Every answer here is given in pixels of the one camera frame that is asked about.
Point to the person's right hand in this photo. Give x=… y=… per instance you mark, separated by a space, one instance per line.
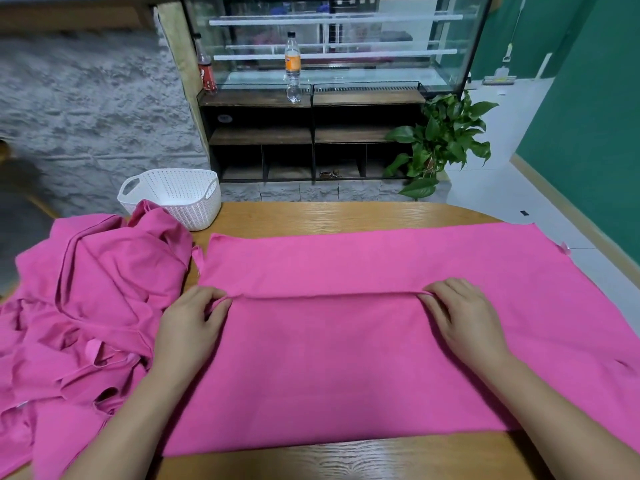
x=468 y=325

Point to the person's left hand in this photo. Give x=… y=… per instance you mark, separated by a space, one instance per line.
x=188 y=335

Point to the pile of pink cloths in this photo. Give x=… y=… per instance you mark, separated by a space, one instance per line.
x=80 y=295

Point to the pink towel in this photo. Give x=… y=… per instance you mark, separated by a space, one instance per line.
x=350 y=375

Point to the white woven plastic basket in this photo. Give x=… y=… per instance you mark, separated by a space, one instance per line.
x=175 y=195

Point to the person's left forearm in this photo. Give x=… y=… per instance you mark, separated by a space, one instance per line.
x=125 y=430

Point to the person's right forearm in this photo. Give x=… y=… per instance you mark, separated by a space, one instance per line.
x=570 y=425

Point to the green potted plant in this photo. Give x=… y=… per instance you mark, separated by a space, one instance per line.
x=440 y=145

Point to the dark wooden shelf cabinet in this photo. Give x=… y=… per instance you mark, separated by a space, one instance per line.
x=280 y=135

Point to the white mop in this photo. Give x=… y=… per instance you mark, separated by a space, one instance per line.
x=499 y=77

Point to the red label cola bottle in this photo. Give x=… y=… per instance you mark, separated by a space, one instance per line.
x=207 y=73

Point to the clear bottle with orange label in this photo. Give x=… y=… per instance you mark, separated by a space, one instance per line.
x=293 y=67

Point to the glass display case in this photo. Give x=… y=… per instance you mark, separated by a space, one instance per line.
x=340 y=40

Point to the wooden bar counter top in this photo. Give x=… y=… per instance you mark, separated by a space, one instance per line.
x=80 y=10

